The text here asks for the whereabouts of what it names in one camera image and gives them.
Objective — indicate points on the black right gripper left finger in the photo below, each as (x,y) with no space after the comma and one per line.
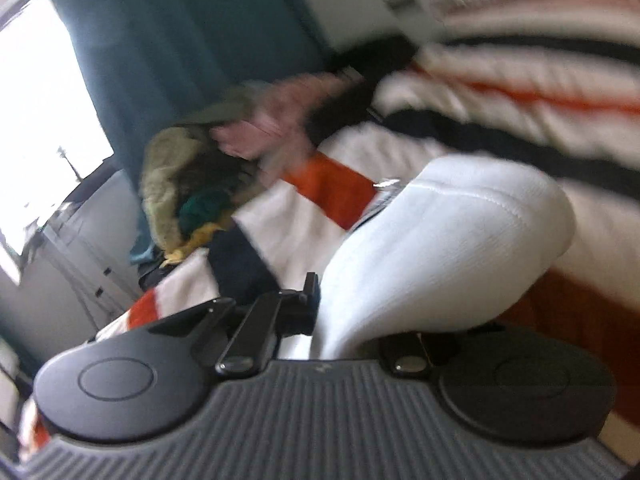
(149,381)

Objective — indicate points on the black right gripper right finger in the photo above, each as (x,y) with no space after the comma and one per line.
(507,383)

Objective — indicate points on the white zip-up garment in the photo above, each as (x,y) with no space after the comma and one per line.
(458,246)

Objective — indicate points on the white metal rack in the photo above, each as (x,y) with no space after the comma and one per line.
(87,242)

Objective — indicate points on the dark green garment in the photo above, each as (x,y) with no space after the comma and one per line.
(204,206)

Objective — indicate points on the pale green knitted garment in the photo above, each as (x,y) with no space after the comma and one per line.
(165,156)

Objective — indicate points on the pink crumpled garment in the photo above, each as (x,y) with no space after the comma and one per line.
(274,133)

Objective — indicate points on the olive green cap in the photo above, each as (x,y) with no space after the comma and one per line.
(238,103)

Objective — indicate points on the striped white orange black blanket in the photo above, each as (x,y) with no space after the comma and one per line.
(551,83)

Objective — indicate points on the teal curtain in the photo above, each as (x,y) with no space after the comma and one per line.
(148,63)

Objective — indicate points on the black cushion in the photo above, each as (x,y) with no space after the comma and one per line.
(365,64)

